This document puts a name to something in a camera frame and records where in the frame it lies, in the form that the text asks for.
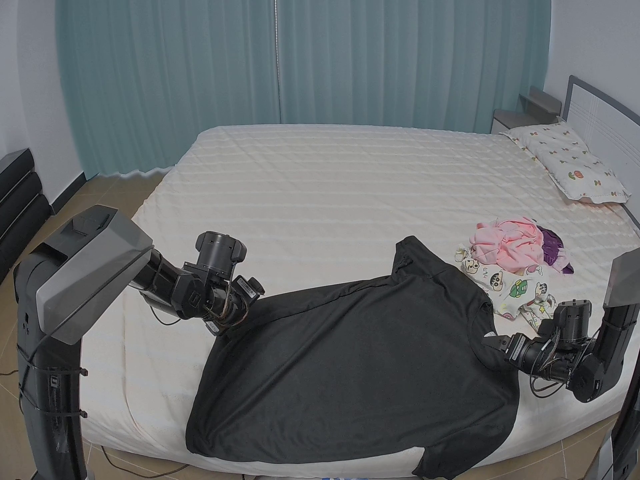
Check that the bed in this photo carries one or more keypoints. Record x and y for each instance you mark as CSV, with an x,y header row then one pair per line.
x,y
325,193

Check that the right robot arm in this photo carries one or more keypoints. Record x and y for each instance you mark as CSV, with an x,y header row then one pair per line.
x,y
615,328

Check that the black chest of drawers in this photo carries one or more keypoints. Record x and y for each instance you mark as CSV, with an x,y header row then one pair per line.
x,y
20,208

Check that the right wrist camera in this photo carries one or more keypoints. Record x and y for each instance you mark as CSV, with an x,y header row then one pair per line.
x,y
547,329

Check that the black T-shirt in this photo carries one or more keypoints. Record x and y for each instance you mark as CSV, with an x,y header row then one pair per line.
x,y
350,358

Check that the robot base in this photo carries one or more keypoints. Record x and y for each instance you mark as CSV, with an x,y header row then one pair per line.
x,y
345,478

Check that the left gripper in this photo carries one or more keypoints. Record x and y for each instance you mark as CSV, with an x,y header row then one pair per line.
x,y
245,295

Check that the purple garment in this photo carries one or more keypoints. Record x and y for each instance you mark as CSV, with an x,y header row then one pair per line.
x,y
552,245

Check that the grey bedside table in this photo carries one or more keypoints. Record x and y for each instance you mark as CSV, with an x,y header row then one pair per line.
x,y
530,113

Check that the white printed pyjama garment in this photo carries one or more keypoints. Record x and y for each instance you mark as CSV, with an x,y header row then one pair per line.
x,y
515,288

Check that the pink garment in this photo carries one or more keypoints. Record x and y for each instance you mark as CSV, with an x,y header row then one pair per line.
x,y
505,245

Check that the white printed pillow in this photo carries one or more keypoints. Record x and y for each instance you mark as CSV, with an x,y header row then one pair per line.
x,y
570,163

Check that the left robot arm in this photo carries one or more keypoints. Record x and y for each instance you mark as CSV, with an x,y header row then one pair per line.
x,y
90,268

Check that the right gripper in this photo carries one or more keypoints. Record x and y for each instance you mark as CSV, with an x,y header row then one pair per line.
x,y
522,355

